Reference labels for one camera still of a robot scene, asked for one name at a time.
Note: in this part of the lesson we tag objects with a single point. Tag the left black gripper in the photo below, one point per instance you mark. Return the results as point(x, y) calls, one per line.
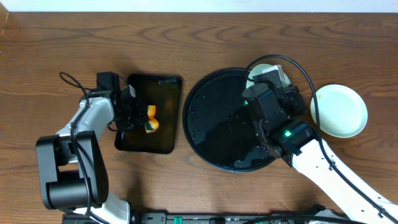
point(137, 112)

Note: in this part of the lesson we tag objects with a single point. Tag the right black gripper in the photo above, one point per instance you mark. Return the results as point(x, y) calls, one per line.
point(294, 99)

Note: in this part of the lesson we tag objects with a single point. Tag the yellow green scrub sponge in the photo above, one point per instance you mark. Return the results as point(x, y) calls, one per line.
point(151, 125)

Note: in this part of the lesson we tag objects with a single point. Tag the light blue plate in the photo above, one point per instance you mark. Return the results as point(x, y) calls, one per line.
point(343, 113)
point(257, 70)

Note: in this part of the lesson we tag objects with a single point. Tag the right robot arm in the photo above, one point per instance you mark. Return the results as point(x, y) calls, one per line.
point(273, 103)

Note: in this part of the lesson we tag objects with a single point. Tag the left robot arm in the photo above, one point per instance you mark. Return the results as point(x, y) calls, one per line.
point(72, 173)

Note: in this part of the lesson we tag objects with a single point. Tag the black rectangular tray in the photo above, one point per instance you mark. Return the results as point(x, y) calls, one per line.
point(164, 92)

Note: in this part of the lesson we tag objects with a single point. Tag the black round tray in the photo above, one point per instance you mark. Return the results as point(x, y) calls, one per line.
point(218, 126)

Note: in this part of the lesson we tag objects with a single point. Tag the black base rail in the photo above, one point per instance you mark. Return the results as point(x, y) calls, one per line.
point(163, 218)

